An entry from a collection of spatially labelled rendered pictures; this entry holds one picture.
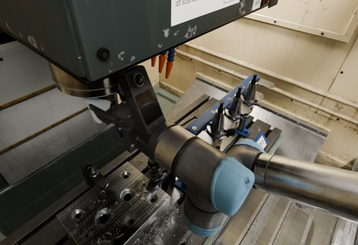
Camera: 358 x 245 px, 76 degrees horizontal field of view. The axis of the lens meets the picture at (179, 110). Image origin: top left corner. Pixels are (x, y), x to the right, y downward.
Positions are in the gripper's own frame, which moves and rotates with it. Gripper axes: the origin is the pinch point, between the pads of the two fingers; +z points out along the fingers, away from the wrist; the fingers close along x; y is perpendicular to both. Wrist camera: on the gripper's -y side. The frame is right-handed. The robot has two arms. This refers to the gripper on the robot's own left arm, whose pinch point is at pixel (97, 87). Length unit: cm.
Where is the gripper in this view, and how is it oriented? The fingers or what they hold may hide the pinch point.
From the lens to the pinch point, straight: 51.4
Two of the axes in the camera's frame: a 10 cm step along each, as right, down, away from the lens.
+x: 6.5, -4.6, 6.1
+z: -7.6, -4.4, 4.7
